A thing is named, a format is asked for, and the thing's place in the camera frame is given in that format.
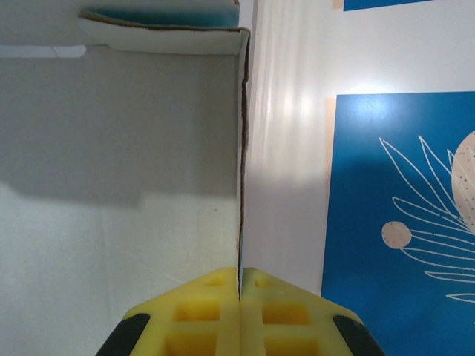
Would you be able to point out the white and blue paper box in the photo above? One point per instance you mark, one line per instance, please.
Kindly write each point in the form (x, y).
(111, 148)

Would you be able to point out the blue poster orange dot flower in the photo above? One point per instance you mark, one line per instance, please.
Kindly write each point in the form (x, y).
(389, 4)

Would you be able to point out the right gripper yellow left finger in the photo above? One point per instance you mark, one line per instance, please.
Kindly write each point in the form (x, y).
(185, 326)

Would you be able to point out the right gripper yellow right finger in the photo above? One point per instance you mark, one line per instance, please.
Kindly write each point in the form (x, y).
(289, 326)

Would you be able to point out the blue poster peach circle fern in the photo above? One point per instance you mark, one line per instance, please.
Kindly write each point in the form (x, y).
(352, 185)

